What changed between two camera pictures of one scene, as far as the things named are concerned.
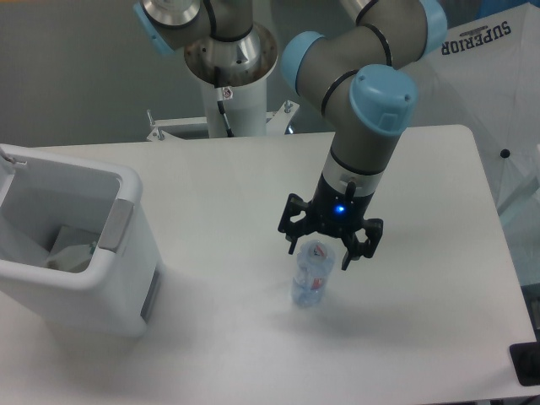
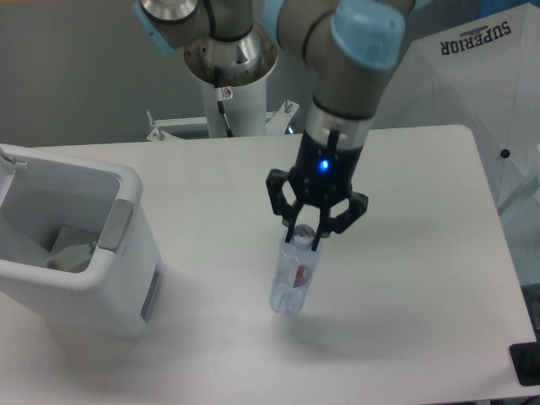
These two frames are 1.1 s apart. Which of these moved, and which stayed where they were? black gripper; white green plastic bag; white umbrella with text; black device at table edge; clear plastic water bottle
Moved: black gripper; clear plastic water bottle
Stayed: black device at table edge; white umbrella with text; white green plastic bag
